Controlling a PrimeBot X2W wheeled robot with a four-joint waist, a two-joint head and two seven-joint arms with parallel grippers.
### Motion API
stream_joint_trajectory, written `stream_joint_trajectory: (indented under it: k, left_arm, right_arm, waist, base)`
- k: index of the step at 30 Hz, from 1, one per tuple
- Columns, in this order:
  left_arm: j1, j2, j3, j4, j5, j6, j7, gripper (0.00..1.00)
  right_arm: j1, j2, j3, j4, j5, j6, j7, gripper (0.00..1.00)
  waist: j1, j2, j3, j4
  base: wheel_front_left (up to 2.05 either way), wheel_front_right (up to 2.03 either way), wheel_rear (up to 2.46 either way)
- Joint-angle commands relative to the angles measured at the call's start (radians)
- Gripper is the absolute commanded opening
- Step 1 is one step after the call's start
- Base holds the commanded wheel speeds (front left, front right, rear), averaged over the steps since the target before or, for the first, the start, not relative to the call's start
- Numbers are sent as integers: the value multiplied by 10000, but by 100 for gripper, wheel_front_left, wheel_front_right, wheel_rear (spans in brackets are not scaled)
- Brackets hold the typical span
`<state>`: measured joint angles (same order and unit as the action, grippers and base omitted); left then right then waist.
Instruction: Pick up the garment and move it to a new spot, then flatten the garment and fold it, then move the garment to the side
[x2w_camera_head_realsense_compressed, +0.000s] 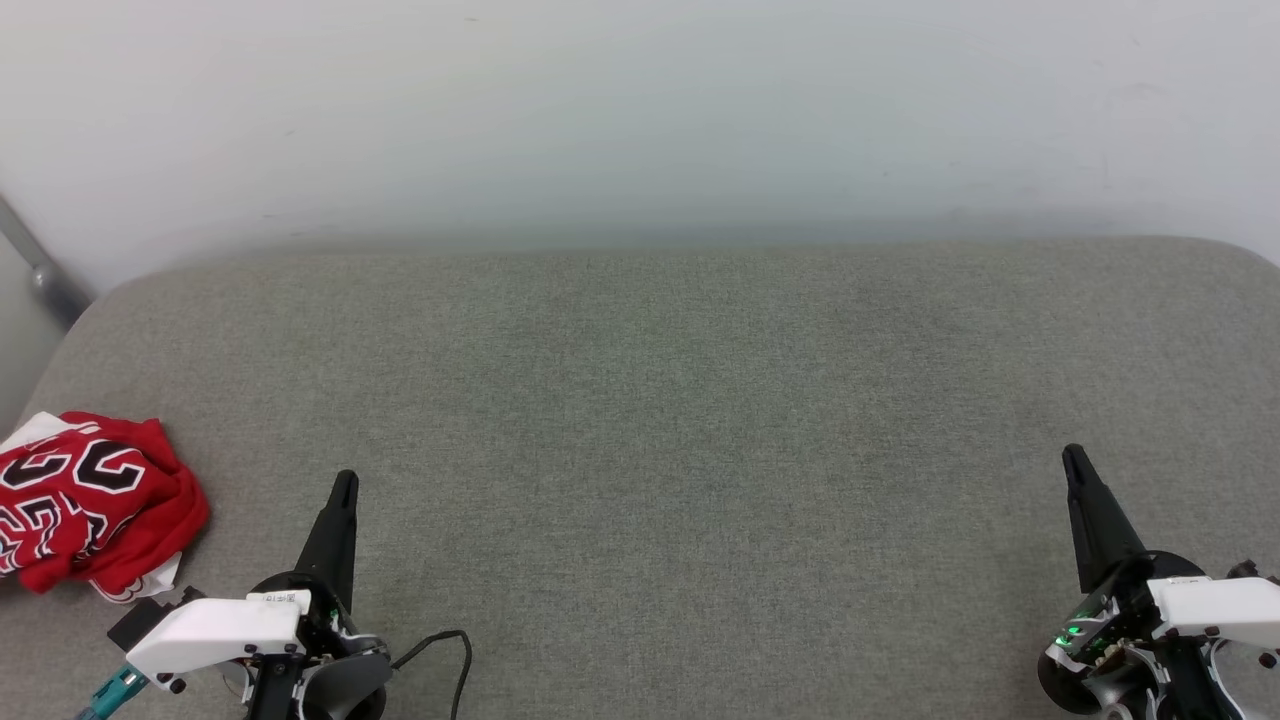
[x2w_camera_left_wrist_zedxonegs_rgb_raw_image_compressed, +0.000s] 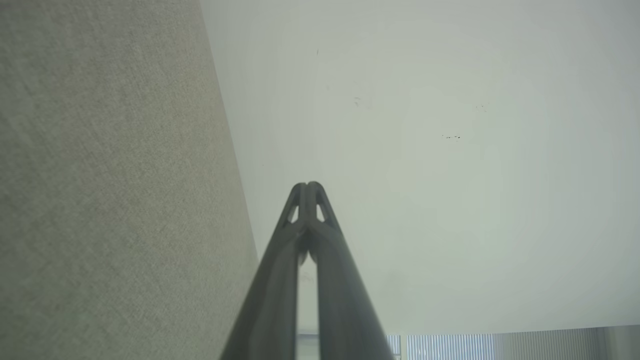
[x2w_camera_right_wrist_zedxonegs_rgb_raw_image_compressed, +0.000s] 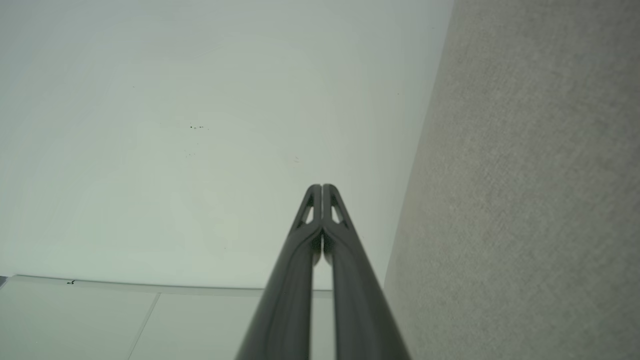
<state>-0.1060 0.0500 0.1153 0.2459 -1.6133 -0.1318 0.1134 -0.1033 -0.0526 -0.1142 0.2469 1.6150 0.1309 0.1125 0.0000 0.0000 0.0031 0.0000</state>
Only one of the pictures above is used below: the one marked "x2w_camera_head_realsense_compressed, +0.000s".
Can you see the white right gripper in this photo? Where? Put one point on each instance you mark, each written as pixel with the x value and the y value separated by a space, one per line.
pixel 1220 610

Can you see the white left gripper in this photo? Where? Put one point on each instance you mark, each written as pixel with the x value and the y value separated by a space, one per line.
pixel 220 625

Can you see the red basketball jersey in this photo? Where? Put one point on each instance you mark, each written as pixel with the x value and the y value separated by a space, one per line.
pixel 90 500

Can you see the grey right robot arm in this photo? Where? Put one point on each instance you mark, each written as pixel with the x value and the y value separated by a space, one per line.
pixel 1180 685

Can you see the grey metal pole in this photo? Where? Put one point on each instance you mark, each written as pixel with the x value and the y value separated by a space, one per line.
pixel 45 275

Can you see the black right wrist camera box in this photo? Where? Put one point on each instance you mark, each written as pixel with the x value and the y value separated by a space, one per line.
pixel 1255 571

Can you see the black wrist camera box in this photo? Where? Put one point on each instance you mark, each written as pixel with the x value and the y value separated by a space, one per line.
pixel 1255 571
pixel 140 622

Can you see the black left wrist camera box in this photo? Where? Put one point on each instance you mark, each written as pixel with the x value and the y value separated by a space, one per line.
pixel 140 622

